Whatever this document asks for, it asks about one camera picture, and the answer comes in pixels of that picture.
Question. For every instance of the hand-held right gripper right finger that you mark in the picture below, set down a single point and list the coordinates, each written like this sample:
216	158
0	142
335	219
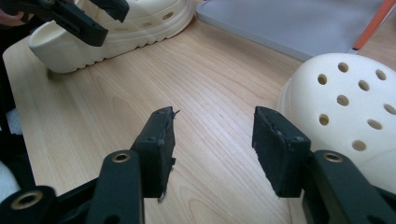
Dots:
280	155

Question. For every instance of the white shoe rack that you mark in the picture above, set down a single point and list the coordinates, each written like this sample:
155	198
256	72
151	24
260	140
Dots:
280	21

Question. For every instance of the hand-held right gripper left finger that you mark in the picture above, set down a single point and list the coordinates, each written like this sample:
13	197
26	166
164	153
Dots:
157	149

